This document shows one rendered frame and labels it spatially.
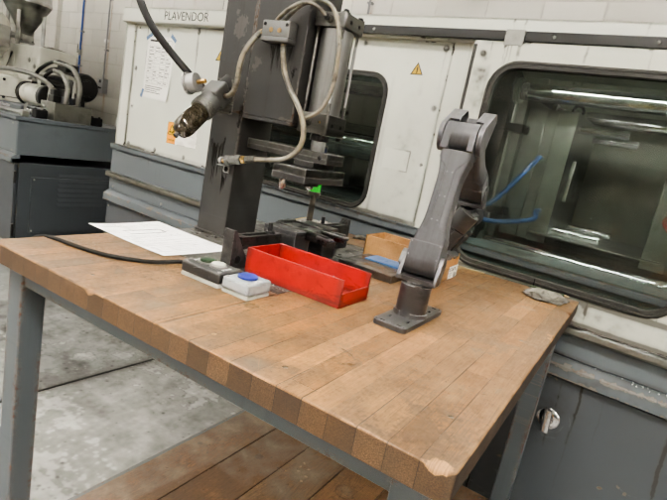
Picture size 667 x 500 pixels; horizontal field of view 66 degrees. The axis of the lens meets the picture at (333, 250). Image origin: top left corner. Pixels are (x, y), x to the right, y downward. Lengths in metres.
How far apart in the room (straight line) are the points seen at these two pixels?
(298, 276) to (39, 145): 3.35
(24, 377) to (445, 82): 1.49
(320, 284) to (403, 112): 1.03
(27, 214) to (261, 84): 3.12
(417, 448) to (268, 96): 0.98
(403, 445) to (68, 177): 3.92
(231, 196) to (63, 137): 2.96
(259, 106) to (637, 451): 1.43
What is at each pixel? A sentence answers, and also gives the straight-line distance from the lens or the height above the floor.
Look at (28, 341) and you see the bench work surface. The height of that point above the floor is 0.70.
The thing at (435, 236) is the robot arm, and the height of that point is 1.07.
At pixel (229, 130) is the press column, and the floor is 1.19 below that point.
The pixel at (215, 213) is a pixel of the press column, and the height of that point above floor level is 0.96.
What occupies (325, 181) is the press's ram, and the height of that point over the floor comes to 1.12.
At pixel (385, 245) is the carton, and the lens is 1.49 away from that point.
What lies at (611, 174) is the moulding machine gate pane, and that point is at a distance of 1.66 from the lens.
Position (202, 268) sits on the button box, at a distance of 1.04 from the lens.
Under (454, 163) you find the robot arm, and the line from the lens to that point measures 1.06.
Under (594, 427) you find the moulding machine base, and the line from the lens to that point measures 1.79.
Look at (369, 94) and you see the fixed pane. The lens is 2.02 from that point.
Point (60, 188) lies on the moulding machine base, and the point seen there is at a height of 0.49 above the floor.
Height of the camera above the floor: 1.22
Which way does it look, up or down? 12 degrees down
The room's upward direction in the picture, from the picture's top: 11 degrees clockwise
